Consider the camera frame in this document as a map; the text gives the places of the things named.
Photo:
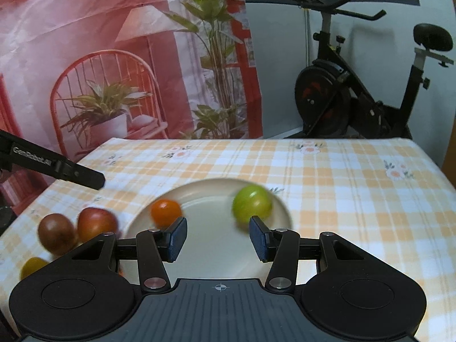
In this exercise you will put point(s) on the red apple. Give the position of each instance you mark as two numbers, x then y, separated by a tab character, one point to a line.
96	222
57	233

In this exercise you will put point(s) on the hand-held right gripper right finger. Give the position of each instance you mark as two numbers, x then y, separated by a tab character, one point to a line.
258	238

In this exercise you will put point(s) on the cream round plate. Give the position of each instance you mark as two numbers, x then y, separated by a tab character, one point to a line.
213	228

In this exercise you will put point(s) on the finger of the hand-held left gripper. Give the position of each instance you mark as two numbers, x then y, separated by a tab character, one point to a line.
89	179

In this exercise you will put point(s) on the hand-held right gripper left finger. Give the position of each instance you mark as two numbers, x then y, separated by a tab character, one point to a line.
177	238

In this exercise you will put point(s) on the printed red wall backdrop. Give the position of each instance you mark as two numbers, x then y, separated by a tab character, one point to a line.
107	25

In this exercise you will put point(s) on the green apple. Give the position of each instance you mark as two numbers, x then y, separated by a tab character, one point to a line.
251	201

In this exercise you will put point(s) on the black exercise bike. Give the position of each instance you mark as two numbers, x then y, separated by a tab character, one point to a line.
320	92

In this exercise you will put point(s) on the yellow lemon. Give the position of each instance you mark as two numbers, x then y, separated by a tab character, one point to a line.
32	266

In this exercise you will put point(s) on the orange checked tablecloth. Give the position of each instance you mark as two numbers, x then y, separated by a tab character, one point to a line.
356	203

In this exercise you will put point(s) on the small orange tangerine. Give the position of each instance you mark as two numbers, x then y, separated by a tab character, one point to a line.
164	212

